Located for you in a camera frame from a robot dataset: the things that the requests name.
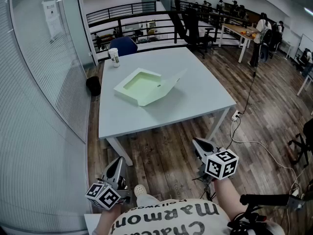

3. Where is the person's light trouser leg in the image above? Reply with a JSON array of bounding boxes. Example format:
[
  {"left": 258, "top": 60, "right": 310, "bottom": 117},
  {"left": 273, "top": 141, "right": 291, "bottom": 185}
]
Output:
[{"left": 135, "top": 193, "right": 160, "bottom": 208}]

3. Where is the wooden top white table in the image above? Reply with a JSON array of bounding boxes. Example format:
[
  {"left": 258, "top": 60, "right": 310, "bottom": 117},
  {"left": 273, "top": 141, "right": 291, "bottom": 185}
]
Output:
[{"left": 218, "top": 23, "right": 260, "bottom": 63}]

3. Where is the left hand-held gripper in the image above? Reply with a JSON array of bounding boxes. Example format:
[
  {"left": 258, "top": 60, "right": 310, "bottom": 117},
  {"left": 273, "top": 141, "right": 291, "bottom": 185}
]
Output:
[{"left": 85, "top": 156, "right": 131, "bottom": 211}]

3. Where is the black trash bin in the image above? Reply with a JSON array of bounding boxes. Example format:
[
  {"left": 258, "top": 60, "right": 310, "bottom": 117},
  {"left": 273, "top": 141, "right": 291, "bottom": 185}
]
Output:
[{"left": 86, "top": 76, "right": 102, "bottom": 96}]

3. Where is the black metal railing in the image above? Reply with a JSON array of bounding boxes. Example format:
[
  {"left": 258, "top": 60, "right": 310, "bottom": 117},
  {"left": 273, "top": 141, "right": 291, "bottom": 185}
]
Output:
[{"left": 86, "top": 0, "right": 249, "bottom": 58}]

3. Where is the blue chair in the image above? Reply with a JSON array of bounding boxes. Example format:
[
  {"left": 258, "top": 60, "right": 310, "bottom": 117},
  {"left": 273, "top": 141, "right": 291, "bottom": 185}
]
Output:
[{"left": 109, "top": 36, "right": 138, "bottom": 57}]

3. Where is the person's left forearm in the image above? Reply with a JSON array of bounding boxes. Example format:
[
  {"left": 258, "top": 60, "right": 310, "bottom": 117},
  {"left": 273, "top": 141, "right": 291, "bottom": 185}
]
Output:
[{"left": 93, "top": 204, "right": 122, "bottom": 235}]

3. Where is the black swivel chair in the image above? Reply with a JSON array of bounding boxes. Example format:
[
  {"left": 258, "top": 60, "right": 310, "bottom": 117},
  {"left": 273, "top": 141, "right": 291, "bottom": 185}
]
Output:
[{"left": 288, "top": 118, "right": 313, "bottom": 168}]

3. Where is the black office chair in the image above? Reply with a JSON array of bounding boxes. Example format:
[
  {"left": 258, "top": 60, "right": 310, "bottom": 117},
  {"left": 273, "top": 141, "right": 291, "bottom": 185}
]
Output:
[{"left": 182, "top": 7, "right": 215, "bottom": 59}]

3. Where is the black chest mount device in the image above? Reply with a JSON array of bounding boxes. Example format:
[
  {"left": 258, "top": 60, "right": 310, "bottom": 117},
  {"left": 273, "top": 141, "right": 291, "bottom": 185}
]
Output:
[{"left": 226, "top": 193, "right": 306, "bottom": 235}]

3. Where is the white paper notice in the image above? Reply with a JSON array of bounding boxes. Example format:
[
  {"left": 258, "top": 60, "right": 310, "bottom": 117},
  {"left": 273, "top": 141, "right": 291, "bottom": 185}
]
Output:
[{"left": 42, "top": 0, "right": 62, "bottom": 41}]

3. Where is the person's white shoe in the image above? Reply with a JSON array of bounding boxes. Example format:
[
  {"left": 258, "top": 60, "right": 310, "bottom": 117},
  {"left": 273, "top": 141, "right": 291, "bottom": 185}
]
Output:
[{"left": 134, "top": 184, "right": 148, "bottom": 198}]

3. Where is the person's right forearm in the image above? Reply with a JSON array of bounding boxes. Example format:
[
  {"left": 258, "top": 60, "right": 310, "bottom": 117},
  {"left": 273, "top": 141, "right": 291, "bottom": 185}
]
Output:
[{"left": 213, "top": 177, "right": 248, "bottom": 220}]

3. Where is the person's white printed shirt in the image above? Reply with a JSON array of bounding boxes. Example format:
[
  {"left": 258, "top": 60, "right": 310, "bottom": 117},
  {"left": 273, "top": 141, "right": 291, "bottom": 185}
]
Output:
[{"left": 114, "top": 198, "right": 231, "bottom": 235}]

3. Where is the black cable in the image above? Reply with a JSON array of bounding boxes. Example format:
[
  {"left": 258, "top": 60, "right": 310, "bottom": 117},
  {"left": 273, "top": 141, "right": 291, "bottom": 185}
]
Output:
[{"left": 240, "top": 67, "right": 257, "bottom": 114}]

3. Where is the white cable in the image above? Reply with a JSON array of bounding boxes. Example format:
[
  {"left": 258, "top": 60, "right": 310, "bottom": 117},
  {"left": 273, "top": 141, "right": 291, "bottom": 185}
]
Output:
[{"left": 229, "top": 118, "right": 303, "bottom": 193}]

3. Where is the white paper cup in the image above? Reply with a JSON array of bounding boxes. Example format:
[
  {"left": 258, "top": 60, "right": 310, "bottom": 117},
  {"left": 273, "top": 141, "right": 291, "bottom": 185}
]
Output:
[{"left": 108, "top": 47, "right": 121, "bottom": 68}]

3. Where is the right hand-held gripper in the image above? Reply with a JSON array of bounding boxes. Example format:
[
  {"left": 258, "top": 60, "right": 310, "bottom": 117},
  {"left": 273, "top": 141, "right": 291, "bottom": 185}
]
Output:
[{"left": 192, "top": 137, "right": 239, "bottom": 183}]

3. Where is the whiteboard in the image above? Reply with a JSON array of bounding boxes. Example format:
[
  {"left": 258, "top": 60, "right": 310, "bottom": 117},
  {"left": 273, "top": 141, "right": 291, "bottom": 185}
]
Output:
[{"left": 299, "top": 34, "right": 313, "bottom": 56}]

